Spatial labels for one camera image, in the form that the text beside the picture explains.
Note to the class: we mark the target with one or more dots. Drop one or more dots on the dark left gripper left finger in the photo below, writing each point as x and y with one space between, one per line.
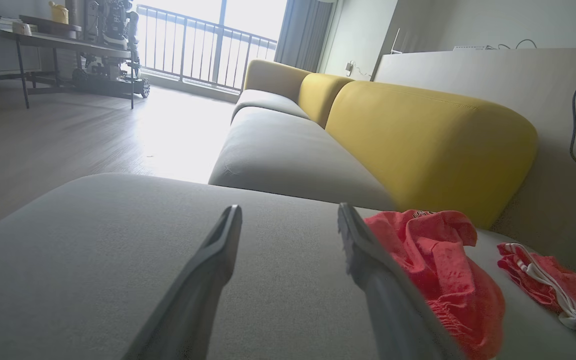
193 310

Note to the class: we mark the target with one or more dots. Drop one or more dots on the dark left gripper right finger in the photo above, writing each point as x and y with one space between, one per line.
393 320

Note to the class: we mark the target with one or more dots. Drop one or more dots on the red shorts with 23 print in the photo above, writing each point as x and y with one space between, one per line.
448 260

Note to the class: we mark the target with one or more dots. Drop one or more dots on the large grey sofa ottoman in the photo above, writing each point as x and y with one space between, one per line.
93 250

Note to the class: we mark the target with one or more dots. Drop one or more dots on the yellow sofa back cushion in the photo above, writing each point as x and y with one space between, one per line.
320 95
433 145
273 75

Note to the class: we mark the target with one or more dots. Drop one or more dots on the grey sofa seat cushion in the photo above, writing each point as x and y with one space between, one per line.
265 100
288 155

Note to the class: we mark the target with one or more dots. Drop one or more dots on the white device on panel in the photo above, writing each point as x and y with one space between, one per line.
470 48

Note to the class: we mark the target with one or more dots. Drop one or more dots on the metal balcony railing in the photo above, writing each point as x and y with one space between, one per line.
216 55

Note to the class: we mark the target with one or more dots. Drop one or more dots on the dark wheeled robot in background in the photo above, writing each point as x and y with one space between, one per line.
110 30

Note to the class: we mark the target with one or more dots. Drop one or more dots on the dark table with metal legs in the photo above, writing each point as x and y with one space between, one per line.
68 44

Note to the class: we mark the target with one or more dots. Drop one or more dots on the grey curtain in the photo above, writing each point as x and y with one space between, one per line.
303 35

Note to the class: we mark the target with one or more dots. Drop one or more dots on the dark tray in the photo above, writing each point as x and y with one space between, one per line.
53 29

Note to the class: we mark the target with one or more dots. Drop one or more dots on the yellow jug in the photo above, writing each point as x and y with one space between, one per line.
59 14

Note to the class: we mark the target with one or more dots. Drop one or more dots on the small white box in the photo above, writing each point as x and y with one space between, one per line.
22 28

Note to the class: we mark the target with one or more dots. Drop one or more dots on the white wall plug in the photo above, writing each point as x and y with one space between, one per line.
349 67

